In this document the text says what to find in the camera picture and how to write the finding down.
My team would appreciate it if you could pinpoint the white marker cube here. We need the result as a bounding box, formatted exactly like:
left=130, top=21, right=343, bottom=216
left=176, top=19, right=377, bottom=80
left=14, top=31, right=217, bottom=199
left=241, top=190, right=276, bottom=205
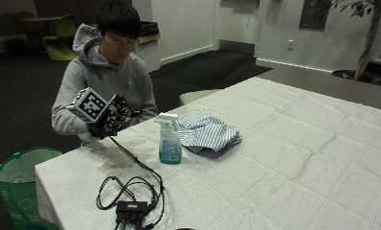
left=65, top=87, right=111, bottom=125

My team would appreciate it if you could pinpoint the person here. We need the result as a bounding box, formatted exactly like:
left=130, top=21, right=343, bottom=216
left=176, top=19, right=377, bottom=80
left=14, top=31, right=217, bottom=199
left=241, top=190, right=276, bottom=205
left=50, top=0, right=159, bottom=145

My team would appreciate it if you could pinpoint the blue spray bottle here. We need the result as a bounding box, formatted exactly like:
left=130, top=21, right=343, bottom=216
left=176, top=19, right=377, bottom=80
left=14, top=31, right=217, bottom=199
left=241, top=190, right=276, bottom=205
left=152, top=112, right=183, bottom=165

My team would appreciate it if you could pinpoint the striped blue white cloth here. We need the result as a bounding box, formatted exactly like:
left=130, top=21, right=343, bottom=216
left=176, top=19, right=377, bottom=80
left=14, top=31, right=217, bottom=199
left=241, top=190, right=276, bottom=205
left=173, top=107, right=243, bottom=154

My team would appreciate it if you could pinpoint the green chair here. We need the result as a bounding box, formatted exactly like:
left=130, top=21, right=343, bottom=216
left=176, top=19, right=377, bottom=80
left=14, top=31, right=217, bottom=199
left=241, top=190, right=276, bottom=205
left=42, top=13, right=79, bottom=62
left=0, top=11, right=31, bottom=55

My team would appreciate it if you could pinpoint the black bag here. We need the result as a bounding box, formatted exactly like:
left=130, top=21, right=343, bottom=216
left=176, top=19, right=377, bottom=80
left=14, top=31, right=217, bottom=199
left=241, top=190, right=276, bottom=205
left=138, top=20, right=160, bottom=38

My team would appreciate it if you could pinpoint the black hub box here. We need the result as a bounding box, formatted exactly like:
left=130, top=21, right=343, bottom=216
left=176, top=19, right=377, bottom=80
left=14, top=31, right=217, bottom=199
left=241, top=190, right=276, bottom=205
left=114, top=199, right=151, bottom=214

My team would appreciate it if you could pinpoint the dark round table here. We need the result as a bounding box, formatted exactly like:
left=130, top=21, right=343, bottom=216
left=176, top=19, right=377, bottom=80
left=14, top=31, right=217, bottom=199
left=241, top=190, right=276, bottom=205
left=19, top=15, right=65, bottom=49

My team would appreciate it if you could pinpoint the green waste bin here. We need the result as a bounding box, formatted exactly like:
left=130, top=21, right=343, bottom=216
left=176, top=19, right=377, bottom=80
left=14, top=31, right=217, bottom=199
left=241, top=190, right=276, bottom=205
left=0, top=146, right=63, bottom=230

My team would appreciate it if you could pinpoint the white tablecloth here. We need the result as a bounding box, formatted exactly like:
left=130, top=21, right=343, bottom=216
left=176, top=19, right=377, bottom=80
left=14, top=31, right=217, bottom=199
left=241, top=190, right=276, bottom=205
left=34, top=76, right=381, bottom=230

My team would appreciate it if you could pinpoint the potted tree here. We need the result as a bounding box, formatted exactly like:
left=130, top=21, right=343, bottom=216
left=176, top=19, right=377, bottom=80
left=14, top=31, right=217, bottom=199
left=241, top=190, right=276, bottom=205
left=329, top=0, right=381, bottom=88

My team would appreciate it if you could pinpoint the black cable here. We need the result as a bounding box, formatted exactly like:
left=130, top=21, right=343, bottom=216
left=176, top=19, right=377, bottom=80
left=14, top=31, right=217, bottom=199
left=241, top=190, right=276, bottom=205
left=95, top=135, right=167, bottom=230

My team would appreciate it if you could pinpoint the dark wall panel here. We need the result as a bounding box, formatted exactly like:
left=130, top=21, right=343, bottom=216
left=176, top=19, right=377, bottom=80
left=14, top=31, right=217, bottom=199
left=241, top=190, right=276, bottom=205
left=298, top=0, right=331, bottom=32

